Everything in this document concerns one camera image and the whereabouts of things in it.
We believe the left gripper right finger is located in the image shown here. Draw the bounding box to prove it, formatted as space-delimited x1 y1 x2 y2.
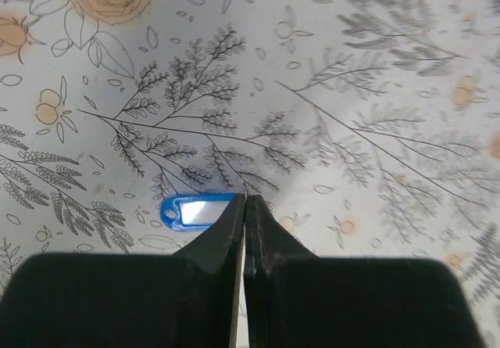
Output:
244 196 484 347

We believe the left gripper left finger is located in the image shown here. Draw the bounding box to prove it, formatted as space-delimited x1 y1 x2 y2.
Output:
1 194 245 347

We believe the blue tag key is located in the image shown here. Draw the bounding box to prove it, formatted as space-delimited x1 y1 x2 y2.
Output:
159 193 235 231

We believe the floral table mat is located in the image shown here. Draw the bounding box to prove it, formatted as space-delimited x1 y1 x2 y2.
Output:
0 0 500 306

